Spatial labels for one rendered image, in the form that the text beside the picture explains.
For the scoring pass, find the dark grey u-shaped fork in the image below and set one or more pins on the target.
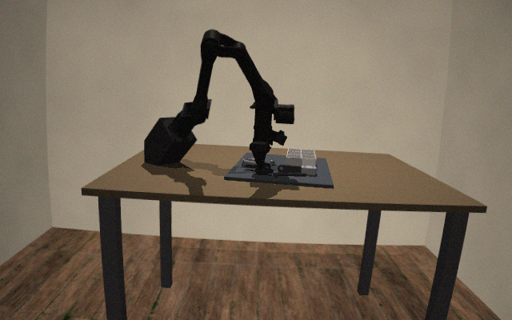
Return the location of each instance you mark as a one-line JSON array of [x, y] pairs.
[[264, 169]]

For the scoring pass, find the white compartment tray with metal parts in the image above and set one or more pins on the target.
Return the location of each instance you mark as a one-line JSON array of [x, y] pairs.
[[294, 157]]

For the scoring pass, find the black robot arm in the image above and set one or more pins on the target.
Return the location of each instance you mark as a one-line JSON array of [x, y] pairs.
[[216, 44]]

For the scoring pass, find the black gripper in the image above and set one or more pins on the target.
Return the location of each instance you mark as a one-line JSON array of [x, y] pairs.
[[259, 146]]

